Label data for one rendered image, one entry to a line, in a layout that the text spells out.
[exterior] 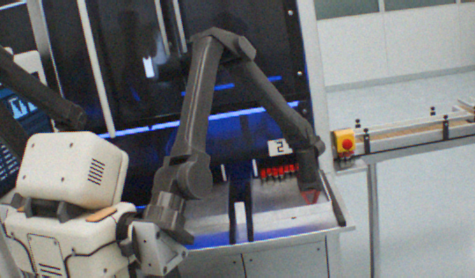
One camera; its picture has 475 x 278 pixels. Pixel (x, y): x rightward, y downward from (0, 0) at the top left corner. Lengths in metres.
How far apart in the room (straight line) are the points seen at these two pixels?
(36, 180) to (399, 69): 6.09
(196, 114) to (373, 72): 5.67
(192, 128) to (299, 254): 1.05
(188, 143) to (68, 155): 0.25
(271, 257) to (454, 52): 5.57
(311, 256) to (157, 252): 1.14
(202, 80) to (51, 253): 0.50
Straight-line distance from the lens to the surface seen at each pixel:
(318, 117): 1.62
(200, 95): 0.97
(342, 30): 6.32
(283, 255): 1.86
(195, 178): 0.89
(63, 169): 0.89
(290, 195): 1.56
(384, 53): 6.54
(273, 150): 1.64
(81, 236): 0.84
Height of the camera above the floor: 1.59
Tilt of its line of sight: 18 degrees down
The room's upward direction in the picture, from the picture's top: 10 degrees counter-clockwise
